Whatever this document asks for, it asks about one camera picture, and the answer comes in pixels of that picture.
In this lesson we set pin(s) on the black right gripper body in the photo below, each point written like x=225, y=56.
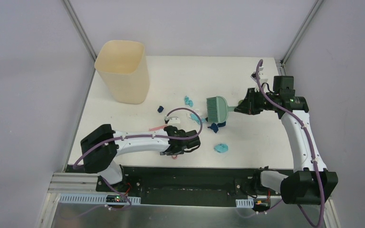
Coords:
x=257, y=102

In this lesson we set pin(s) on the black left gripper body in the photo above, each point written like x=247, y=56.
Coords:
x=184, y=142

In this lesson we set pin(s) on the pink plastic dustpan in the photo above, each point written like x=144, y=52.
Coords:
x=173, y=156

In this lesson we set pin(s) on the green hand brush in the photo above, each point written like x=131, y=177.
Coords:
x=218, y=109

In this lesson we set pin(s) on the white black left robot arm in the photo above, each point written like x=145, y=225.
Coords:
x=101, y=146

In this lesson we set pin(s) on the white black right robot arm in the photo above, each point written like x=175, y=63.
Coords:
x=311, y=183

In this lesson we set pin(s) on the white blue paper scrap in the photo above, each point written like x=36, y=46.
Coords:
x=197, y=117

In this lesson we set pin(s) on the dark blue paper scrap small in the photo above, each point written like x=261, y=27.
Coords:
x=160, y=109

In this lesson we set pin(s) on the dark blue paper scrap long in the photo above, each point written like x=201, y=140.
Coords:
x=216, y=126

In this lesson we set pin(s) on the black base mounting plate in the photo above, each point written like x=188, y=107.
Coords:
x=209, y=187

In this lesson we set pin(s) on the light blue paper scrap lower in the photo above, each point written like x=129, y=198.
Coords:
x=221, y=148

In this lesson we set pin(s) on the light blue paper scrap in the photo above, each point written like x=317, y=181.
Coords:
x=188, y=101
x=221, y=148

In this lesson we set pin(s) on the light blue paper scrap upper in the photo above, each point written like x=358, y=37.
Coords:
x=188, y=101

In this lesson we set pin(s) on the beige plastic waste bin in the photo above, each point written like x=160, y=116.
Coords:
x=122, y=65

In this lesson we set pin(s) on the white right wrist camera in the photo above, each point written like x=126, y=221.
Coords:
x=260, y=73

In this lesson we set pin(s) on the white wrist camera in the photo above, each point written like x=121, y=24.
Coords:
x=260, y=73
x=172, y=120

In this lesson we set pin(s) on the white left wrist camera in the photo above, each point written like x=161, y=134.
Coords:
x=172, y=120

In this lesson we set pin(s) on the right white cable duct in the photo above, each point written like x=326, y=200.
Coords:
x=245, y=203

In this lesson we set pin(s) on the white cable duct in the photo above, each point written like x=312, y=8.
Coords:
x=98, y=199
x=245, y=203

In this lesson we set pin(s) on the left white cable duct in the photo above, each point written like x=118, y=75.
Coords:
x=98, y=199

